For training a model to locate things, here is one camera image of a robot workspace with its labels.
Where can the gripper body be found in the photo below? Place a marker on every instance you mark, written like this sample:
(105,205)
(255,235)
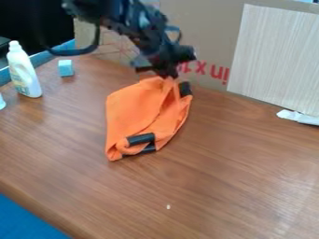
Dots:
(170,57)

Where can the orange cloth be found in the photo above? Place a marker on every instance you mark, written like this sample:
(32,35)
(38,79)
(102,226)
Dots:
(141,115)

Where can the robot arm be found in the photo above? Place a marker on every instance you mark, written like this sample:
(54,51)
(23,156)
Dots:
(124,18)

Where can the cardboard box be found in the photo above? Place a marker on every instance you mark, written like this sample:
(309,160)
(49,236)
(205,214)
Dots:
(199,40)

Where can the teal block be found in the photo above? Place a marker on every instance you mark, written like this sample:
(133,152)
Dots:
(65,67)

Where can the light wooden board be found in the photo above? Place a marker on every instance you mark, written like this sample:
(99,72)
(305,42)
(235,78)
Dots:
(276,57)

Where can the white crumpled paper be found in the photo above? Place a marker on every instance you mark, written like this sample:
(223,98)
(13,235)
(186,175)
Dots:
(298,117)

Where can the white plastic bottle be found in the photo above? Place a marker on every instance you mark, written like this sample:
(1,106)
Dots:
(23,72)

